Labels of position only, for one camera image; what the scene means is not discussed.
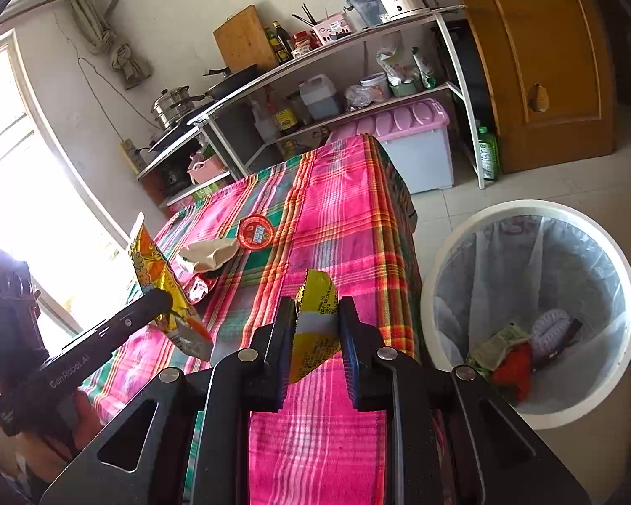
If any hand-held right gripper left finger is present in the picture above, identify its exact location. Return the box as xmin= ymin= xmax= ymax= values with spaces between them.
xmin=39 ymin=297 xmax=298 ymax=505

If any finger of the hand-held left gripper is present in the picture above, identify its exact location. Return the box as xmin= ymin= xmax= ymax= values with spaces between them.
xmin=58 ymin=289 xmax=173 ymax=364

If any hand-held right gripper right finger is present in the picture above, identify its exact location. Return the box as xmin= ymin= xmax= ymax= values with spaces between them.
xmin=338 ymin=296 xmax=592 ymax=505

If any yellow orange snack wrapper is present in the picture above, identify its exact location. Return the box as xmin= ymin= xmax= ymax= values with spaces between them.
xmin=127 ymin=212 xmax=214 ymax=361

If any green snack wrapper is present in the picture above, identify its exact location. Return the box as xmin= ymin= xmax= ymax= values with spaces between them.
xmin=468 ymin=323 xmax=532 ymax=372

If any red plastic bag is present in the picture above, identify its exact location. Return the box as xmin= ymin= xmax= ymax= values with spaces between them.
xmin=491 ymin=344 xmax=534 ymax=406

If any white foam fruit net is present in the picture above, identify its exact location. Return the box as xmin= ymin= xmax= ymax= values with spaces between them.
xmin=531 ymin=310 xmax=571 ymax=359

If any white round trash bin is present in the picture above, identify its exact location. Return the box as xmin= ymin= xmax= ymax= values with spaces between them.
xmin=421 ymin=200 xmax=631 ymax=485

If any person's left hand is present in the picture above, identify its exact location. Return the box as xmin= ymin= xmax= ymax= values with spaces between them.
xmin=18 ymin=396 xmax=105 ymax=478

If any red foil wrapper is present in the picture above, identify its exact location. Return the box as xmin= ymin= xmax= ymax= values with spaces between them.
xmin=181 ymin=274 xmax=216 ymax=300

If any cream crumpled wrapper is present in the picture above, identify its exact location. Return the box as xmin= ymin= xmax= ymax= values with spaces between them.
xmin=178 ymin=237 xmax=239 ymax=274

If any low white shelf rack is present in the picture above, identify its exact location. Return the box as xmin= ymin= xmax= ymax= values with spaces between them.
xmin=137 ymin=116 xmax=243 ymax=211

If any red round lid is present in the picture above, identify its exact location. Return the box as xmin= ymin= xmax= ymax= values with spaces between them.
xmin=236 ymin=214 xmax=274 ymax=250

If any black small appliance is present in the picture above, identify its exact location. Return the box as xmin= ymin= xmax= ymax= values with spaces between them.
xmin=158 ymin=165 xmax=190 ymax=195

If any plaid tablecloth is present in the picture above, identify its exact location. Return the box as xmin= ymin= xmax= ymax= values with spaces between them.
xmin=79 ymin=134 xmax=443 ymax=505

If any clear plastic bin liner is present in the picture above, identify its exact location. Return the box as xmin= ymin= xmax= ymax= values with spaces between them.
xmin=434 ymin=215 xmax=626 ymax=416

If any power strip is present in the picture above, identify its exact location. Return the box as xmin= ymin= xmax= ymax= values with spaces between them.
xmin=120 ymin=139 xmax=145 ymax=174

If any pink plastic basket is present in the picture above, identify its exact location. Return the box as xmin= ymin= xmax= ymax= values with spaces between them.
xmin=188 ymin=155 xmax=229 ymax=185

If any black induction cooker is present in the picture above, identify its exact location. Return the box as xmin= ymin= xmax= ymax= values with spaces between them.
xmin=147 ymin=116 xmax=211 ymax=152

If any window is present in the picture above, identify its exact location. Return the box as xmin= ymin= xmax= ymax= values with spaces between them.
xmin=0 ymin=29 xmax=132 ymax=359

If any steel steamer pot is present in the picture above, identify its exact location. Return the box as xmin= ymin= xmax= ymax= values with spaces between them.
xmin=151 ymin=87 xmax=193 ymax=130

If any pink lid storage box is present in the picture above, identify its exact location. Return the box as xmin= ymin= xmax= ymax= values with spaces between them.
xmin=329 ymin=99 xmax=456 ymax=195

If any white plastic bottle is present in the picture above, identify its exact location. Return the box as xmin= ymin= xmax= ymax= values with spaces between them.
xmin=251 ymin=102 xmax=279 ymax=143

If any cooking oil bottle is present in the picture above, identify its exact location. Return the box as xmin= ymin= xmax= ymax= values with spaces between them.
xmin=270 ymin=92 xmax=300 ymax=135

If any green drink bottle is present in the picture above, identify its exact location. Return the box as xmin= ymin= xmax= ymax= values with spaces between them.
xmin=476 ymin=126 xmax=501 ymax=181

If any black frying pan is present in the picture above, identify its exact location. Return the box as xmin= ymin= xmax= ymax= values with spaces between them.
xmin=189 ymin=64 xmax=258 ymax=103

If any clear plastic bag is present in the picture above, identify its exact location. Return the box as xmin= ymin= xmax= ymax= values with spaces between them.
xmin=343 ymin=84 xmax=374 ymax=112

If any grey plastic jug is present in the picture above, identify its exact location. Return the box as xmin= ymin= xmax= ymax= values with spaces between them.
xmin=299 ymin=74 xmax=342 ymax=119

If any tied hanging curtain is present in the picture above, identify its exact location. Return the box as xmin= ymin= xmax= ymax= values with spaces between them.
xmin=68 ymin=0 xmax=153 ymax=90

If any white plastic tub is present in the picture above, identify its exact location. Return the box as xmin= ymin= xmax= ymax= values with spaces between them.
xmin=360 ymin=72 xmax=391 ymax=102

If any green bowl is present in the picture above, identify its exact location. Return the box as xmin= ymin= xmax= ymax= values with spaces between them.
xmin=390 ymin=78 xmax=424 ymax=98

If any wooden cutting board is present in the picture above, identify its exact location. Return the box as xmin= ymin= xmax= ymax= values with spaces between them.
xmin=213 ymin=4 xmax=279 ymax=72

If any white food bag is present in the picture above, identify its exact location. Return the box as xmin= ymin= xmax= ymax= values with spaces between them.
xmin=376 ymin=45 xmax=422 ymax=85

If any green white packet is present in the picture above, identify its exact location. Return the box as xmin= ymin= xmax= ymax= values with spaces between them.
xmin=411 ymin=47 xmax=438 ymax=89

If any tall white shelf rack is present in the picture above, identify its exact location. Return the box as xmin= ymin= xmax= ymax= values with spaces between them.
xmin=189 ymin=4 xmax=487 ymax=190

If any dark sauce bottle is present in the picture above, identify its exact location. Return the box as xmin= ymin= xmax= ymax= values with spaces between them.
xmin=272 ymin=21 xmax=291 ymax=61

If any pink utensil holder box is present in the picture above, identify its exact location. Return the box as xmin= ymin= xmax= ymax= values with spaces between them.
xmin=311 ymin=13 xmax=352 ymax=45

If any dark chopsticks bundle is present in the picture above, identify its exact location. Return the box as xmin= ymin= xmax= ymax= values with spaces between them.
xmin=293 ymin=3 xmax=321 ymax=27

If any water filter pitcher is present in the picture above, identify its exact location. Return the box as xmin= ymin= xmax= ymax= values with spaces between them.
xmin=344 ymin=0 xmax=387 ymax=29

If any wooden door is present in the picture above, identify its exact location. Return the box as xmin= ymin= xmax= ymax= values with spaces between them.
xmin=442 ymin=0 xmax=618 ymax=174

